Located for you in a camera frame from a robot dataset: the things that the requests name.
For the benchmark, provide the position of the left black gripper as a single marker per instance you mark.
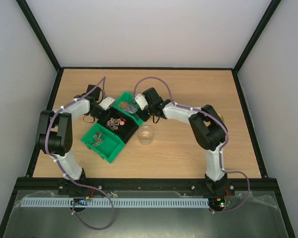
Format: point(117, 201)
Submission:
point(107, 117)

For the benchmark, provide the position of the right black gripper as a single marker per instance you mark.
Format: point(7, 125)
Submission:
point(142, 114)

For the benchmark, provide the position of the silver metal scoop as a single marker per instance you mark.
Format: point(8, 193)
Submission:
point(131, 108)

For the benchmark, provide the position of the green black bin set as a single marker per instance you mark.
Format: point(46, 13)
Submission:
point(109, 135)

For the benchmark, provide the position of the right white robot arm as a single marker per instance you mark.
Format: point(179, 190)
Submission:
point(208, 129)

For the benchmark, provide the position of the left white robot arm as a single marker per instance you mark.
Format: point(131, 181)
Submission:
point(55, 129)

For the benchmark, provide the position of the clear glass jar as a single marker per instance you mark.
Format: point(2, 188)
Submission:
point(145, 135)

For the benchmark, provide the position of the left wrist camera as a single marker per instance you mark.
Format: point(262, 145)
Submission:
point(107, 102)

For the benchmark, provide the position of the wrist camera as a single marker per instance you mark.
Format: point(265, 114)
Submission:
point(140, 100)
point(107, 102)

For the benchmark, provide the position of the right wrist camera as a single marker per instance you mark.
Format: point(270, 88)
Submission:
point(140, 100)

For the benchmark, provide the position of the black cage frame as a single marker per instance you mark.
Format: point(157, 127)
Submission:
point(265, 183)

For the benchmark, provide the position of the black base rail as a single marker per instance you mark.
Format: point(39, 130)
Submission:
point(198, 187)

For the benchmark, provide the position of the light blue cable duct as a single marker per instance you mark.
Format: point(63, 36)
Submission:
point(116, 202)

